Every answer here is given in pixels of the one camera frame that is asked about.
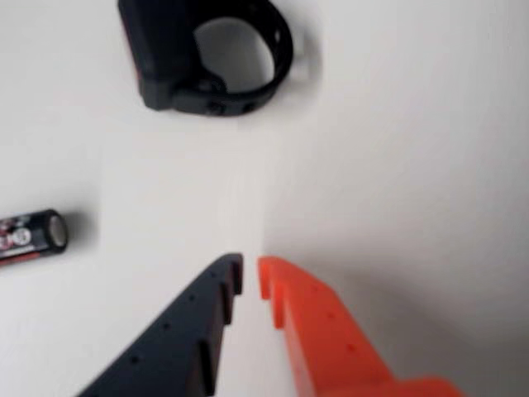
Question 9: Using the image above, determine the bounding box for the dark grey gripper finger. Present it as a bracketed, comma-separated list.
[76, 252, 245, 397]

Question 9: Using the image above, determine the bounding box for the black AA battery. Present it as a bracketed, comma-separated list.
[0, 208, 69, 269]

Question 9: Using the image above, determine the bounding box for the black plastic ring clamp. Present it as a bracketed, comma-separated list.
[117, 0, 295, 118]

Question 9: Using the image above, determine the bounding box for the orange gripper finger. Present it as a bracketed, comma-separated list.
[257, 255, 467, 397]

